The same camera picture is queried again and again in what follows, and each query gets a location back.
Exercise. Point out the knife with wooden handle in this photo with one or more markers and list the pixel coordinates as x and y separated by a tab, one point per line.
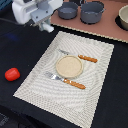
80	56

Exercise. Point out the grey frying pan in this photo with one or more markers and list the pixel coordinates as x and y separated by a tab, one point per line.
68	10

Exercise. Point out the fork with wooden handle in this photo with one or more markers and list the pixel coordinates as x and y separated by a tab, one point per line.
63	80

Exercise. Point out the beige bowl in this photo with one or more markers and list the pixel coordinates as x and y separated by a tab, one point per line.
123	14

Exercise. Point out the beige woven placemat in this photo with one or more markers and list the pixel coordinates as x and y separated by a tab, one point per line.
74	99

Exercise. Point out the red toy sausage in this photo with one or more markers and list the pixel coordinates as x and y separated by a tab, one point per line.
12	74

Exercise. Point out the round beige wooden plate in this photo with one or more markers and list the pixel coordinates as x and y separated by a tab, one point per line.
69	66

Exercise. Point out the dark grey cooking pot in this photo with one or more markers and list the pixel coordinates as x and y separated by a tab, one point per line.
91	12

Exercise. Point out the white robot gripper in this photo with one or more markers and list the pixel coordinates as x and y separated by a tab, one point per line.
35	10

